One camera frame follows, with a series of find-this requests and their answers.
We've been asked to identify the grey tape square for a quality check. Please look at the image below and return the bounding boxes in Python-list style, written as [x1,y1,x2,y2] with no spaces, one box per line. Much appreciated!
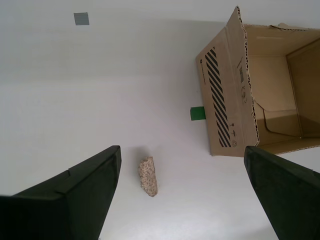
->
[73,12,90,26]

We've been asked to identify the green tape square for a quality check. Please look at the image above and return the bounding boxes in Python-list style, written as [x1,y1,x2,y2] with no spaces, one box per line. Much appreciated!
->
[190,106,206,121]

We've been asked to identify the open cardboard box black stripes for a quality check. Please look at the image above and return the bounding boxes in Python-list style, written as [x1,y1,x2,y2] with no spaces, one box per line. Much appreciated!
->
[195,5,320,158]

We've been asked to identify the speckled pinkish granite rock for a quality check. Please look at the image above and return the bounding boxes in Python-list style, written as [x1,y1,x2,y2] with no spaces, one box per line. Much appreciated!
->
[138,156,159,198]

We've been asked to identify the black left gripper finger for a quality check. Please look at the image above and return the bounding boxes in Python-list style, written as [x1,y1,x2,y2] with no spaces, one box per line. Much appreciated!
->
[0,145,122,240]
[243,145,320,240]

